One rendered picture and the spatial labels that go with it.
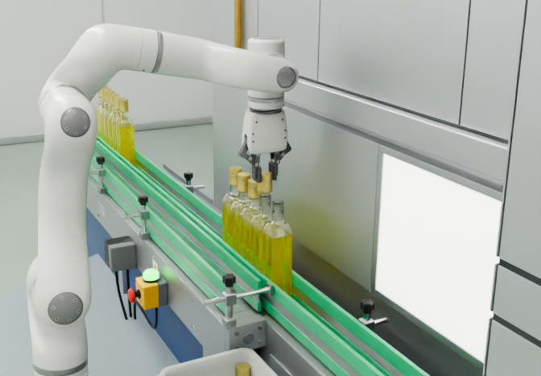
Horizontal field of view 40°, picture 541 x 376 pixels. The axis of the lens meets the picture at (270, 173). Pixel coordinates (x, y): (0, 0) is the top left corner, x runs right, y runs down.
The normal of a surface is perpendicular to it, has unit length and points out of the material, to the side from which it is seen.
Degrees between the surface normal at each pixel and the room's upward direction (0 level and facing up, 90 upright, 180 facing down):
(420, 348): 90
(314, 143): 90
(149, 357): 0
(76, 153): 129
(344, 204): 90
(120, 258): 90
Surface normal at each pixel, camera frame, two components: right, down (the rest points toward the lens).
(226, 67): -0.40, 0.15
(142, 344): 0.01, -0.96
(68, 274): 0.44, -0.23
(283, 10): -0.88, 0.13
